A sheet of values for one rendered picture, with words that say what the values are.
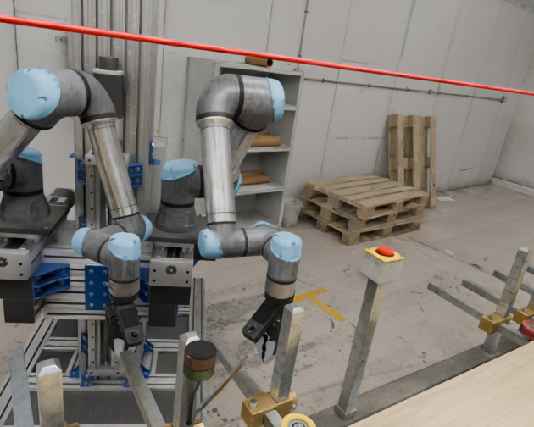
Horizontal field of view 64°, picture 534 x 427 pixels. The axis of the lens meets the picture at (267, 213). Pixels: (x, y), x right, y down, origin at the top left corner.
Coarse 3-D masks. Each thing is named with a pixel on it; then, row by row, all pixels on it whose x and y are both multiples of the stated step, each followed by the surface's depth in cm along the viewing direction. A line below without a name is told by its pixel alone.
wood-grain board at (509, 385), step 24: (504, 360) 126; (528, 360) 128; (456, 384) 113; (480, 384) 114; (504, 384) 116; (528, 384) 117; (408, 408) 102; (432, 408) 104; (456, 408) 105; (480, 408) 106; (504, 408) 107; (528, 408) 108
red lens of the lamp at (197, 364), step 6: (210, 342) 83; (186, 354) 79; (186, 360) 79; (192, 360) 78; (198, 360) 78; (204, 360) 78; (210, 360) 79; (192, 366) 78; (198, 366) 78; (204, 366) 78; (210, 366) 79
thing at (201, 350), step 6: (192, 342) 82; (198, 342) 82; (204, 342) 82; (186, 348) 80; (192, 348) 80; (198, 348) 80; (204, 348) 81; (210, 348) 81; (192, 354) 79; (198, 354) 79; (204, 354) 79; (210, 354) 79; (198, 384) 82; (192, 396) 86; (192, 402) 87
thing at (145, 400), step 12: (120, 360) 113; (132, 360) 111; (132, 372) 107; (132, 384) 104; (144, 384) 104; (144, 396) 100; (144, 408) 97; (156, 408) 98; (144, 420) 98; (156, 420) 94
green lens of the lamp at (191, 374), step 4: (184, 364) 80; (184, 368) 80; (188, 368) 79; (212, 368) 80; (184, 372) 80; (188, 372) 79; (192, 372) 79; (196, 372) 78; (200, 372) 78; (204, 372) 79; (208, 372) 79; (212, 372) 80; (188, 376) 79; (192, 376) 79; (196, 376) 79; (200, 376) 79; (204, 376) 79; (208, 376) 80; (196, 380) 79; (200, 380) 79
